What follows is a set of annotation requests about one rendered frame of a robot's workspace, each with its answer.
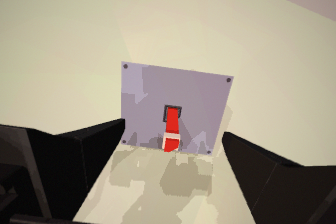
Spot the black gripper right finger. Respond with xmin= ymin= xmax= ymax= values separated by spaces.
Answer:
xmin=222 ymin=131 xmax=336 ymax=224

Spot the red peg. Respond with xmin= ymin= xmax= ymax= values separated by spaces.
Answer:
xmin=162 ymin=107 xmax=180 ymax=152

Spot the grey sloped panel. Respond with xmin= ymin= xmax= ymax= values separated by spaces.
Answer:
xmin=121 ymin=61 xmax=234 ymax=156

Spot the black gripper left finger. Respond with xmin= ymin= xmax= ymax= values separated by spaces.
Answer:
xmin=0 ymin=118 xmax=125 ymax=220

